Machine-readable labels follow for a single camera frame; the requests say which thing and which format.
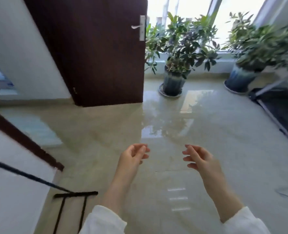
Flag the person's left hand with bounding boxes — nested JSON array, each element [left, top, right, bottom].
[[114, 143, 150, 182]]

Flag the person's right hand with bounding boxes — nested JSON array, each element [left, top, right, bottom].
[[182, 144, 222, 187]]

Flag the black metal clothes rack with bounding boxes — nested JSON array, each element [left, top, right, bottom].
[[0, 157, 98, 234]]

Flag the person's right forearm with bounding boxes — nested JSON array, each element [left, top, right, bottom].
[[202, 177, 271, 234]]

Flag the person's left forearm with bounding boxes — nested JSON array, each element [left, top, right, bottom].
[[79, 173, 134, 234]]

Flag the potted plant dark blue pot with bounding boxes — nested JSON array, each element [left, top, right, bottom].
[[145, 11, 221, 97]]

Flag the potted plant blue white pot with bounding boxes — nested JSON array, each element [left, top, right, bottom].
[[222, 11, 288, 94]]

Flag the black grey treadmill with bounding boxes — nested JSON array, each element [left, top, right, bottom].
[[247, 70, 288, 153]]

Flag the dark brown wooden door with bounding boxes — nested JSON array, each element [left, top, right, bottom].
[[23, 0, 148, 107]]

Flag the large window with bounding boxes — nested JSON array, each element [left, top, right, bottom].
[[147, 0, 271, 46]]

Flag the silver door handle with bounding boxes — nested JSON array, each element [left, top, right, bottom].
[[131, 15, 146, 42]]

